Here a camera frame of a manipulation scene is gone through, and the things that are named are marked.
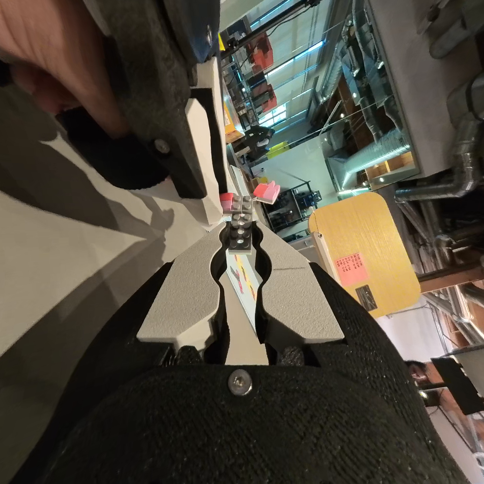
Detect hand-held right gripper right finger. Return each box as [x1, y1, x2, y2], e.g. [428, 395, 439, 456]
[254, 228, 345, 364]

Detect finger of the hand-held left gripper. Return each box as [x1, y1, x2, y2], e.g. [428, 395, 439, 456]
[186, 97, 228, 232]
[190, 56, 225, 115]

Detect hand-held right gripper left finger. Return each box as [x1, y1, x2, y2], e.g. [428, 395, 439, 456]
[135, 226, 232, 364]

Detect long grey holed plate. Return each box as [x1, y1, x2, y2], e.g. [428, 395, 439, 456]
[227, 212, 255, 255]

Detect grey desk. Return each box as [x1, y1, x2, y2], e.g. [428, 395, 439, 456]
[0, 85, 271, 484]

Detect person's left hand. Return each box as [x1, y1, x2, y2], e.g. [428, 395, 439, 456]
[0, 0, 129, 133]

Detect orange toy set box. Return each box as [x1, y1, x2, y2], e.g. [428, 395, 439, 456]
[223, 96, 244, 144]

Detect red crate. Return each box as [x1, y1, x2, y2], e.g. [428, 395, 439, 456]
[250, 36, 275, 74]
[260, 84, 277, 113]

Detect open light blue instruction booklet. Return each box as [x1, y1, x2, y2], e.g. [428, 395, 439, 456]
[225, 164, 265, 341]

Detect black boom pole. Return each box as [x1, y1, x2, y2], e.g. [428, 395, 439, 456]
[219, 0, 333, 57]

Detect black metal rack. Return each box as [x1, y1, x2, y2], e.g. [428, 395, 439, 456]
[265, 181, 324, 232]

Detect light wooden panel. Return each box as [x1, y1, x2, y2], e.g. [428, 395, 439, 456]
[308, 192, 421, 319]

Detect grey metal pipe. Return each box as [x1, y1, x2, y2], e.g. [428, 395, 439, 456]
[395, 74, 484, 203]

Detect silver ventilation duct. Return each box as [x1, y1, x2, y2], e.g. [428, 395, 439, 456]
[327, 127, 411, 190]

